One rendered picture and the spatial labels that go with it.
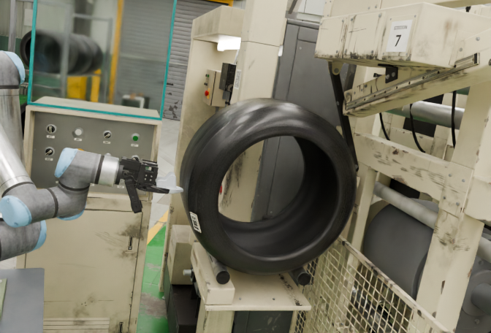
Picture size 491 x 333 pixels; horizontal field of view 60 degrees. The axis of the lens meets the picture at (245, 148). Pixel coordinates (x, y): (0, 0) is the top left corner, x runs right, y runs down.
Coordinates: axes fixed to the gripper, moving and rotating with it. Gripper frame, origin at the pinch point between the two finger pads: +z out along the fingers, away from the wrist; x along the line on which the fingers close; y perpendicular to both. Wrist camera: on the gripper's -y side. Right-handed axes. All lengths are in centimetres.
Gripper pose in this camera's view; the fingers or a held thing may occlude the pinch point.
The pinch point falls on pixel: (179, 191)
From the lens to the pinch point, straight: 139.2
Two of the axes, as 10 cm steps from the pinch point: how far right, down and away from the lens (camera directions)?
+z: 9.3, 2.2, 3.0
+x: -2.5, -2.1, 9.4
